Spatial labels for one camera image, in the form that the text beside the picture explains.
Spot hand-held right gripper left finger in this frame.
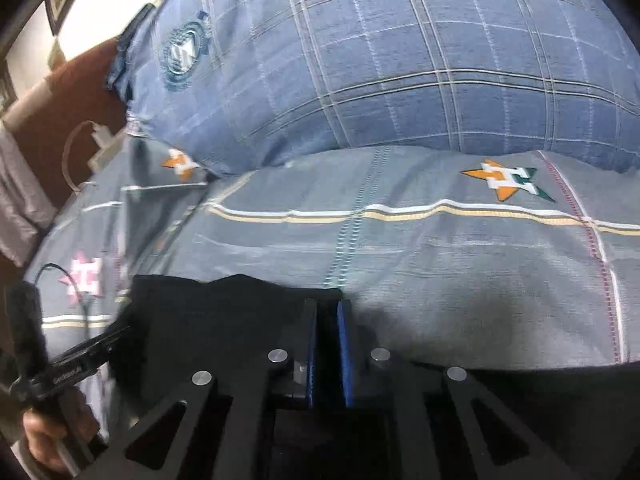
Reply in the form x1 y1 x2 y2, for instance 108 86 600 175
102 298 321 480

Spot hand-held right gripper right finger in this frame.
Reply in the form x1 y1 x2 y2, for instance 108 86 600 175
336 299 583 480

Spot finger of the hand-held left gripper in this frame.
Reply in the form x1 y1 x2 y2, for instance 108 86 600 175
70 325 133 361

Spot black pants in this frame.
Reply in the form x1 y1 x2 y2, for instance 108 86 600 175
107 273 640 480

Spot person's left hand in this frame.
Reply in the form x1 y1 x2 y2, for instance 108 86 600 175
22 390 102 476

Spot grey cloth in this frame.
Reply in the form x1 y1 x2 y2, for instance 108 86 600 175
0 121 57 267

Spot white power strip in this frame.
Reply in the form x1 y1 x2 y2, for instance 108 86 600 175
87 132 129 174

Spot white charger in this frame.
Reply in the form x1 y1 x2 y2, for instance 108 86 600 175
91 122 117 149

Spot brown headboard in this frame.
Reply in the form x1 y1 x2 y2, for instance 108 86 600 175
2 40 132 211

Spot blue denim cloth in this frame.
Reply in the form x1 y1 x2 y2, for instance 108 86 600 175
103 3 157 107

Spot blue plaid pillow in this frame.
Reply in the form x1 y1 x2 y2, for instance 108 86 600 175
105 0 640 179

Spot black braided cable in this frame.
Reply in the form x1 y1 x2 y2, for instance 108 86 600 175
7 281 50 386

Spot thin black cable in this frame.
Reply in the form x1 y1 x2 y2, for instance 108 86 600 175
36 263 97 346

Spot white charging cable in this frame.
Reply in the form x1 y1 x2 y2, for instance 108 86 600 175
60 120 99 194

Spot wall picture frame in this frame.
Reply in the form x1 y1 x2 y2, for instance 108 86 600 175
44 0 75 36

